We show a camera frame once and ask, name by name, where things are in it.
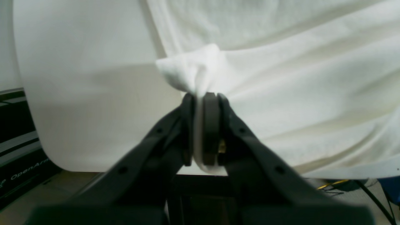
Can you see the black equipment box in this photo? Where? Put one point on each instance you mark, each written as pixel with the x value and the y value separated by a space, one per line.
pixel 23 162

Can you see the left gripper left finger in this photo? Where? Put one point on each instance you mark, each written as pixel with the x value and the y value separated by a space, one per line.
pixel 135 189

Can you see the white printed T-shirt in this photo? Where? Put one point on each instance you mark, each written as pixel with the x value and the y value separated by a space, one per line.
pixel 317 81

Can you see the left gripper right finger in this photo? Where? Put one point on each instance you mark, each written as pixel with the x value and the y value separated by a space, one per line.
pixel 268 191

